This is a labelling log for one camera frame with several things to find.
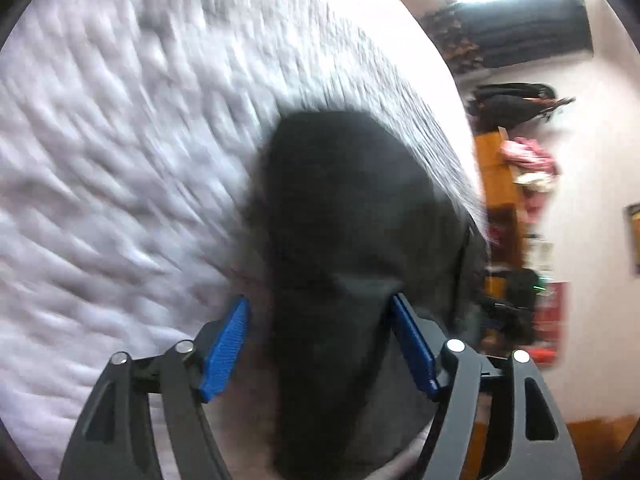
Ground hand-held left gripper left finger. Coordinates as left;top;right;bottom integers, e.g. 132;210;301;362
59;294;251;480

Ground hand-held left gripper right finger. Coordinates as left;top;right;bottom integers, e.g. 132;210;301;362
389;292;583;480

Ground black pants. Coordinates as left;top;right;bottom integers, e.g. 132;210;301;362
237;110;489;472

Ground white crumpled garment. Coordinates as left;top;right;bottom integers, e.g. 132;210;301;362
515;172;556;194

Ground wooden dresser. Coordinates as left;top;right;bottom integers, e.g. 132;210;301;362
472;127;531;351

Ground pink clothes pile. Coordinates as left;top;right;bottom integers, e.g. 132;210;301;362
500;136;559;176

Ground grey quilted bedspread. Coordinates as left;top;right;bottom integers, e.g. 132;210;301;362
0;0;491;480

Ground dark floral curtain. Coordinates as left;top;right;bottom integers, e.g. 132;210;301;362
420;0;596;74

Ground framed wall picture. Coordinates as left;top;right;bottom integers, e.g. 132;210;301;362
625;202;640;276

